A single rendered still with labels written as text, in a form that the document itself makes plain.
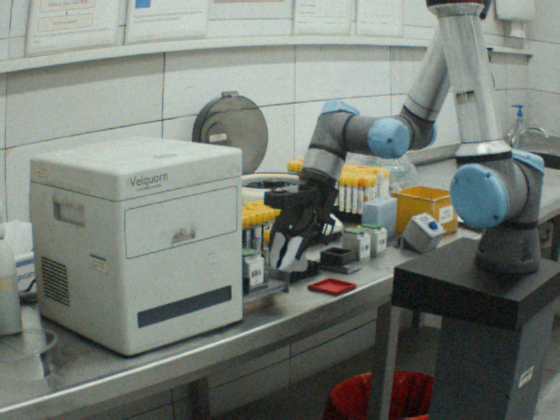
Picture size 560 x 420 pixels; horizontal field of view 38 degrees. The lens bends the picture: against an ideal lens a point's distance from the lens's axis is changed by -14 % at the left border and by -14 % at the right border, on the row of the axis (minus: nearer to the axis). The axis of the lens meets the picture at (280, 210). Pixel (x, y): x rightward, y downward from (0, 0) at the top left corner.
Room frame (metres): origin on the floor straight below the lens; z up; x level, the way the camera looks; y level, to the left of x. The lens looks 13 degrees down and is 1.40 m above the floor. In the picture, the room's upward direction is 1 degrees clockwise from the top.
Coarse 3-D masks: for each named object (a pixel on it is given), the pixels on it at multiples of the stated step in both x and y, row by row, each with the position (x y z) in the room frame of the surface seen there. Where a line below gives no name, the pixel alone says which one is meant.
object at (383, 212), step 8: (376, 200) 2.03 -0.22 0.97; (384, 200) 2.04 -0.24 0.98; (392, 200) 2.04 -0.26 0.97; (368, 208) 1.99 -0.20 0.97; (376, 208) 1.98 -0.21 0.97; (384, 208) 2.01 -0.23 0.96; (392, 208) 2.04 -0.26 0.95; (368, 216) 1.99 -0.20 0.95; (376, 216) 1.98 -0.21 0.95; (384, 216) 2.01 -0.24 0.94; (392, 216) 2.04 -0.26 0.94; (384, 224) 2.01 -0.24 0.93; (392, 224) 2.05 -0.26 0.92; (392, 232) 2.05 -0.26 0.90; (392, 240) 2.02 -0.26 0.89
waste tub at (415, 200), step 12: (408, 192) 2.19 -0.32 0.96; (420, 192) 2.23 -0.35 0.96; (432, 192) 2.20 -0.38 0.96; (444, 192) 2.18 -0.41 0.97; (396, 204) 2.12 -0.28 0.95; (408, 204) 2.10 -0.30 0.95; (420, 204) 2.08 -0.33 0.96; (432, 204) 2.05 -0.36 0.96; (444, 204) 2.09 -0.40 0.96; (396, 216) 2.12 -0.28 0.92; (408, 216) 2.10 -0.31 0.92; (432, 216) 2.05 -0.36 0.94; (444, 216) 2.09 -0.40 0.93; (456, 216) 2.14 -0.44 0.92; (396, 228) 2.12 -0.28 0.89; (444, 228) 2.09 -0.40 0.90; (456, 228) 2.14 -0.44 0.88
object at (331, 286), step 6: (318, 282) 1.70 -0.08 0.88; (324, 282) 1.72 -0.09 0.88; (330, 282) 1.72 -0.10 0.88; (336, 282) 1.72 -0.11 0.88; (342, 282) 1.71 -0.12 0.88; (348, 282) 1.70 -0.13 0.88; (312, 288) 1.67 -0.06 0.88; (318, 288) 1.66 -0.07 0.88; (324, 288) 1.67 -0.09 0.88; (330, 288) 1.68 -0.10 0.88; (336, 288) 1.68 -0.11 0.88; (342, 288) 1.67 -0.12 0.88; (348, 288) 1.67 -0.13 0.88; (330, 294) 1.65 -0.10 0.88; (336, 294) 1.64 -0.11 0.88
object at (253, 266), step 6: (246, 258) 1.53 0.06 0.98; (252, 258) 1.55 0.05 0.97; (258, 258) 1.55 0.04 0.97; (246, 264) 1.53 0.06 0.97; (252, 264) 1.53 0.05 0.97; (258, 264) 1.55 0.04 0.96; (246, 270) 1.53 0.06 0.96; (252, 270) 1.53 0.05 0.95; (258, 270) 1.55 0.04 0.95; (246, 276) 1.53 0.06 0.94; (252, 276) 1.53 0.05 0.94; (258, 276) 1.55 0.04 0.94; (252, 282) 1.53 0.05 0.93; (258, 282) 1.55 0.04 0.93
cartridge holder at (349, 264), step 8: (328, 248) 1.85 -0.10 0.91; (336, 248) 1.86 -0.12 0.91; (320, 256) 1.83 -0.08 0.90; (328, 256) 1.81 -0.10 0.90; (336, 256) 1.80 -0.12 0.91; (344, 256) 1.80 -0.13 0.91; (352, 256) 1.83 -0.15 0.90; (320, 264) 1.82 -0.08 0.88; (328, 264) 1.81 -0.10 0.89; (336, 264) 1.80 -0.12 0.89; (344, 264) 1.80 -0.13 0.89; (352, 264) 1.81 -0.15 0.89; (360, 264) 1.82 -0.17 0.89; (344, 272) 1.79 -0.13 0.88
